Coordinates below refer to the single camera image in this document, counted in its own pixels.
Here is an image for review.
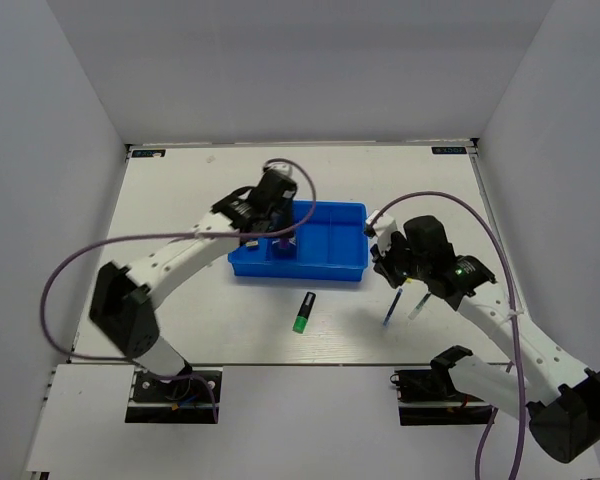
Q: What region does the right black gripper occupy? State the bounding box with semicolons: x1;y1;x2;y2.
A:
371;232;430;288

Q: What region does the blue correction tape roll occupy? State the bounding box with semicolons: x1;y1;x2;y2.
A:
271;238;297;260

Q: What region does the green black highlighter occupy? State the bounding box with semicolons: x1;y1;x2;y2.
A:
292;291;316;334

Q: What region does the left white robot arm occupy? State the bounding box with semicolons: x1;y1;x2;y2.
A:
89;162;297;399

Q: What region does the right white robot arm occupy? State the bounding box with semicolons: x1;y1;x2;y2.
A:
365;211;600;463

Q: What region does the blue pen refill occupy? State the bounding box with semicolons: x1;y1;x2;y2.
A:
382;287;403;328

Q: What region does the green pen refill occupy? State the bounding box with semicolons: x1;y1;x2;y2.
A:
408;293;430;320

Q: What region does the blue plastic divided tray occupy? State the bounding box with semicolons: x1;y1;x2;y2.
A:
228;201;369;282

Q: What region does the right table corner label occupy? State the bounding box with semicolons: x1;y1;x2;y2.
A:
431;146;467;155

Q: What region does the table corner label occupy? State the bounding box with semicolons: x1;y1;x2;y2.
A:
431;146;467;155
131;149;166;158

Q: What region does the left table corner label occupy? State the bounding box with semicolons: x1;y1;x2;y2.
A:
131;149;166;158

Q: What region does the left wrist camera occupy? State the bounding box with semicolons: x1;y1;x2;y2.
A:
263;159;293;178

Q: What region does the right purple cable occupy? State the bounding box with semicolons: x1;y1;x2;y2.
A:
367;191;529;480

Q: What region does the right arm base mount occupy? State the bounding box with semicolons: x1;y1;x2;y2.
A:
390;368;493;427

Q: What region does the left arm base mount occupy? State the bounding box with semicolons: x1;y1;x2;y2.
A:
125;370;223;425

